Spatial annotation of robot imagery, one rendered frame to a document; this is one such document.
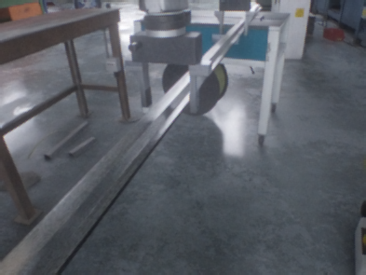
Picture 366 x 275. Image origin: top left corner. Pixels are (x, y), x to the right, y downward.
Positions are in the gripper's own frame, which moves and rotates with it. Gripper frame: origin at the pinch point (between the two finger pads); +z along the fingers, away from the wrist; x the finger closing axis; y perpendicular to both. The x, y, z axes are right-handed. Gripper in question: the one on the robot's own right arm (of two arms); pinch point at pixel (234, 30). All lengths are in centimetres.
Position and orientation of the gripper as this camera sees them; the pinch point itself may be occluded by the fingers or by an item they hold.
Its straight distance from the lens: 133.9
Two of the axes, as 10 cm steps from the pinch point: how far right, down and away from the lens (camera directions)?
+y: -3.2, 5.0, -8.1
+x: 9.5, 1.4, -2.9
